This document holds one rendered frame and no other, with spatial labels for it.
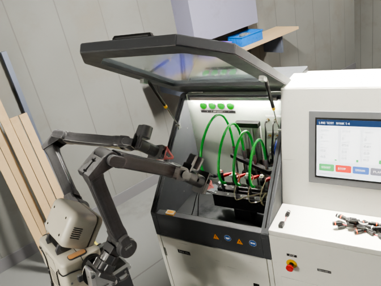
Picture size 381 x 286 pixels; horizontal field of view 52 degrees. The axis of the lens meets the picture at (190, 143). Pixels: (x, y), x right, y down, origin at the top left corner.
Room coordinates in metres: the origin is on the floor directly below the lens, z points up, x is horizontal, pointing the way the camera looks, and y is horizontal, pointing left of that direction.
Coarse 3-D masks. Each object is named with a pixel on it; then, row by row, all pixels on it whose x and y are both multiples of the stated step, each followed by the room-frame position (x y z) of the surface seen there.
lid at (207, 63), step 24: (96, 48) 1.52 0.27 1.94; (120, 48) 1.45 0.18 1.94; (144, 48) 1.39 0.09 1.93; (168, 48) 1.36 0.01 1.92; (192, 48) 1.32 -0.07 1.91; (216, 48) 1.33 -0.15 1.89; (240, 48) 1.39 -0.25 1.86; (120, 72) 1.88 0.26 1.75; (144, 72) 1.92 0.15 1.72; (168, 72) 1.85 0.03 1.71; (192, 72) 1.80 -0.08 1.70; (216, 72) 1.74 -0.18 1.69; (240, 72) 1.69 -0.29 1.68; (264, 72) 1.56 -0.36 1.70
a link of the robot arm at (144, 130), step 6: (138, 126) 1.74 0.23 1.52; (144, 126) 1.71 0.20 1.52; (150, 126) 1.72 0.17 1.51; (138, 132) 1.71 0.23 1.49; (144, 132) 1.69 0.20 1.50; (150, 132) 1.70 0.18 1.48; (126, 138) 1.69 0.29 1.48; (132, 138) 1.68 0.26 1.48; (126, 144) 1.67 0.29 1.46; (132, 144) 1.67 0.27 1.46
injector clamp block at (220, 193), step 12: (216, 192) 1.86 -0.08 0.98; (228, 192) 1.83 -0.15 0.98; (240, 192) 1.82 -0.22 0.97; (252, 192) 1.78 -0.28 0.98; (216, 204) 1.85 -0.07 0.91; (228, 204) 1.80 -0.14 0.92; (240, 204) 1.76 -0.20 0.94; (252, 204) 1.72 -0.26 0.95; (264, 204) 1.68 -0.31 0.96; (240, 216) 1.76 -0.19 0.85; (252, 216) 1.74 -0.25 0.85
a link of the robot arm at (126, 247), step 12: (96, 156) 1.22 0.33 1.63; (108, 156) 1.21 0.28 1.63; (84, 168) 1.20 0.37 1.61; (96, 168) 1.18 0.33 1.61; (108, 168) 1.20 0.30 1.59; (96, 180) 1.18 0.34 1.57; (96, 192) 1.18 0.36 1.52; (108, 192) 1.21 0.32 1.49; (96, 204) 1.21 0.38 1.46; (108, 204) 1.20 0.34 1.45; (108, 216) 1.20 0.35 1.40; (108, 228) 1.21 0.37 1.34; (120, 228) 1.22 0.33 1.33; (108, 240) 1.25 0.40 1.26; (120, 240) 1.20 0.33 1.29; (132, 240) 1.22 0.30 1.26; (120, 252) 1.19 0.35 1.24; (132, 252) 1.21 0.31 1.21
